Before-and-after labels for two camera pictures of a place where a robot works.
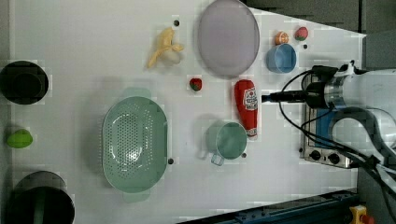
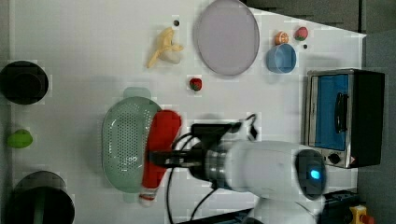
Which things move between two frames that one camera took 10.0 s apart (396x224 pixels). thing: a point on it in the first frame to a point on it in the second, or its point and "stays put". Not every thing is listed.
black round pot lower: [41, 198] stays put
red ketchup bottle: [247, 102] to [163, 133]
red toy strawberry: [195, 83] stays put
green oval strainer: [134, 145] stays put
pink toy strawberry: [302, 34] stays put
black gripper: [316, 99] to [194, 159]
